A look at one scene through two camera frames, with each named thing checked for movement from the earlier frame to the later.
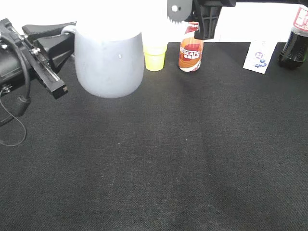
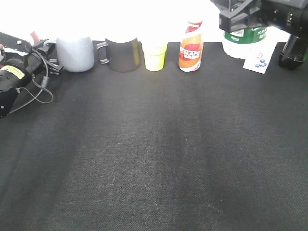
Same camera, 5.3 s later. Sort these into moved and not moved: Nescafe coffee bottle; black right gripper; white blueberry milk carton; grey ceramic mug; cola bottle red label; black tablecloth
Moved: black right gripper; grey ceramic mug
Not moved: Nescafe coffee bottle; white blueberry milk carton; black tablecloth; cola bottle red label
